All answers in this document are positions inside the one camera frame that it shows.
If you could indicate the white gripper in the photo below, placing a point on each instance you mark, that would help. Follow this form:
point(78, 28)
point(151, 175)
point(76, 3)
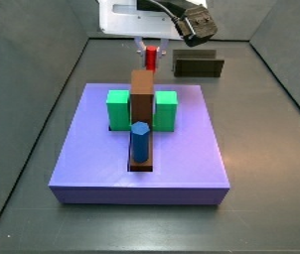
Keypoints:
point(145, 18)

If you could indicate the red hexagonal peg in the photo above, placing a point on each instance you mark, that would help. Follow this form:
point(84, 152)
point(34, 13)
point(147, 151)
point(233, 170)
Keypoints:
point(151, 58)

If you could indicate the purple board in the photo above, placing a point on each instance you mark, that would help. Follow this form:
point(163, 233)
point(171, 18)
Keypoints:
point(188, 173)

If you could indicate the black U-shaped holder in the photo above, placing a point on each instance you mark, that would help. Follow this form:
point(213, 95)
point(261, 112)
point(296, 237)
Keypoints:
point(197, 63)

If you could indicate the brown rectangular block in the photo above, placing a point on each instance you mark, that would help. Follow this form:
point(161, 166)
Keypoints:
point(141, 110)

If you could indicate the left green block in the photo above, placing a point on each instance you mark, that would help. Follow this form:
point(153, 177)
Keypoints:
point(117, 103)

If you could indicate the green block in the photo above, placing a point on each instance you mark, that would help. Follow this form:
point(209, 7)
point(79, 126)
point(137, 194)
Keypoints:
point(117, 103)
point(166, 104)

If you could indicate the right green block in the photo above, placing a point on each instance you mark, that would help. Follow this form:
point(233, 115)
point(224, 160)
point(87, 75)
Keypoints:
point(166, 104)

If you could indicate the blue hexagonal peg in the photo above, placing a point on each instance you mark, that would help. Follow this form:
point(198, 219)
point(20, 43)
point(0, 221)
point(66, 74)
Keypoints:
point(139, 141)

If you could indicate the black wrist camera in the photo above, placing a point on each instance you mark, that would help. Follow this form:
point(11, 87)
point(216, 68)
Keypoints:
point(196, 26)

